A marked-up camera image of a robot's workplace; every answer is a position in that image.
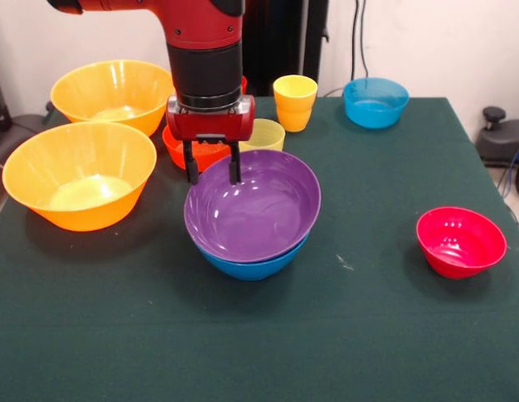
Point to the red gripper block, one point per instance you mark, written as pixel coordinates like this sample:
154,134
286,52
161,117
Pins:
209,125

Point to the purple bowl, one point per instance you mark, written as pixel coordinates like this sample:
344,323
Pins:
259,209

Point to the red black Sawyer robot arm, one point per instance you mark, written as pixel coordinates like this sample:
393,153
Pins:
205,63

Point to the small red-orange bowl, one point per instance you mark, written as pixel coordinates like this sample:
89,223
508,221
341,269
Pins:
209,157

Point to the pale yellow translucent cup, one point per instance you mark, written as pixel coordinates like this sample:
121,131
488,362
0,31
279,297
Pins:
265,134

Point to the red cup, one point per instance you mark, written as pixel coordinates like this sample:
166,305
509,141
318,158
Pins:
244,86

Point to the yellow stepped cup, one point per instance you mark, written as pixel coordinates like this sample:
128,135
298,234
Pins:
294,109

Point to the large orange bowl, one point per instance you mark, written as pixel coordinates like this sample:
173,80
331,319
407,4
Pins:
75,176
113,92

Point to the small light blue bowl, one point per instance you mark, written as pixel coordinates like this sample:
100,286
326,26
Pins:
374,109

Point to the dark green table cloth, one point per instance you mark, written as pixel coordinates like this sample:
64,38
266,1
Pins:
117,318

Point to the black tripod base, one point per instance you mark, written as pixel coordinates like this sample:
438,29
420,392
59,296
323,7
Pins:
27,125
504,142

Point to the small pink bowl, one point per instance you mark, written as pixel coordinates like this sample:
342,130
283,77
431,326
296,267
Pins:
460,247

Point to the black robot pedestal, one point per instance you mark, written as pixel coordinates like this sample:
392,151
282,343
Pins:
284,42

